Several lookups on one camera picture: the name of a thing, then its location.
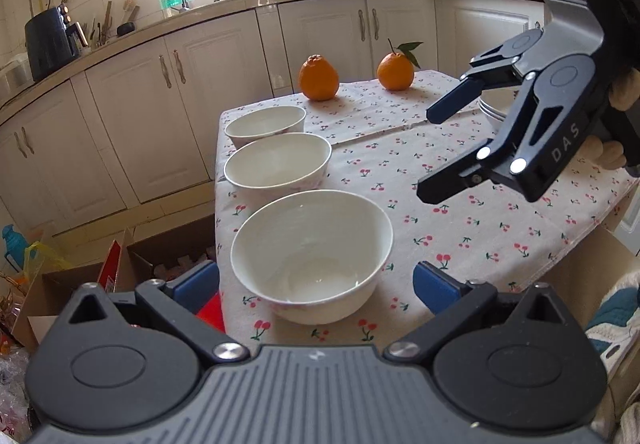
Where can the stack of white plates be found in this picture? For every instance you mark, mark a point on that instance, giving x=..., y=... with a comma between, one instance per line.
x=495, y=104

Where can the blue thermos jug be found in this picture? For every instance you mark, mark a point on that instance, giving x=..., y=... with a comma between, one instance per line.
x=16, y=245

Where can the cardboard box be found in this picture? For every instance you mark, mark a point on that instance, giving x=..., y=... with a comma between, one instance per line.
x=164, y=255

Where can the cherry print tablecloth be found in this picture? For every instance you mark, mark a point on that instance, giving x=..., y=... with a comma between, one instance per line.
x=382, y=146

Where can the bumpy orange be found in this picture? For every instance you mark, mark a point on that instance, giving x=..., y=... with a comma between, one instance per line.
x=317, y=79

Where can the orange with leaf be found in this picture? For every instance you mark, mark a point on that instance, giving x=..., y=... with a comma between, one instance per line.
x=397, y=69

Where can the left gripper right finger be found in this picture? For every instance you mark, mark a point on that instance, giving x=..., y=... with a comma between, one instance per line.
x=456, y=307

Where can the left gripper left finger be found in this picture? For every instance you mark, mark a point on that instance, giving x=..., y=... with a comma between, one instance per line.
x=189, y=308

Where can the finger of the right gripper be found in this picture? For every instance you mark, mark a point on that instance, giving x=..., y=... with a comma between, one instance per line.
x=455, y=178
x=464, y=93

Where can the black air fryer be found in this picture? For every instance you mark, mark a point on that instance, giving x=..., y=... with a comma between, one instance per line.
x=53, y=40

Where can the white bowl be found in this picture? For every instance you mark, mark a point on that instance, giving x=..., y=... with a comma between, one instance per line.
x=289, y=162
x=314, y=257
x=265, y=123

